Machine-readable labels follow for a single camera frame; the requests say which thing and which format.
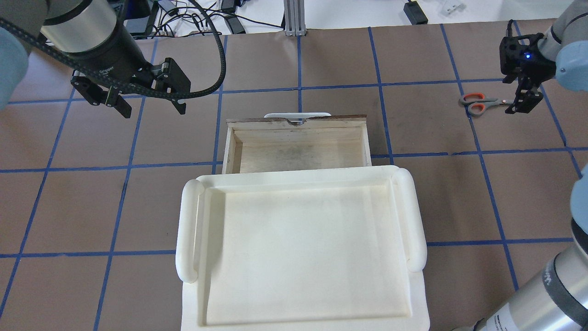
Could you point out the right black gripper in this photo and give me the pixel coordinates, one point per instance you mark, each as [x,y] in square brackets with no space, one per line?
[538,65]

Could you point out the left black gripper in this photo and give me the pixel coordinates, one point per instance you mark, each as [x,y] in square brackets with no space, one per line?
[106,59]

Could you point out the grey orange scissors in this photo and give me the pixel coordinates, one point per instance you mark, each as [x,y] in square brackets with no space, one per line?
[477,103]

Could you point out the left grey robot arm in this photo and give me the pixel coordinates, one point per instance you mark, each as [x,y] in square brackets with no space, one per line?
[90,33]

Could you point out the black power adapter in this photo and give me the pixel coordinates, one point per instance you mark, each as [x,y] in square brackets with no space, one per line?
[414,13]

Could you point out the white plastic tray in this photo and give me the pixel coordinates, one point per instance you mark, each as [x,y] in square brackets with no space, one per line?
[339,249]

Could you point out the wooden drawer with white handle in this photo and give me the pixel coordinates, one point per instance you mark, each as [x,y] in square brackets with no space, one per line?
[296,141]

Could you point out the aluminium frame post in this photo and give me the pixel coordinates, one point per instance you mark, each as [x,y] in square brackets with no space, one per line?
[294,18]

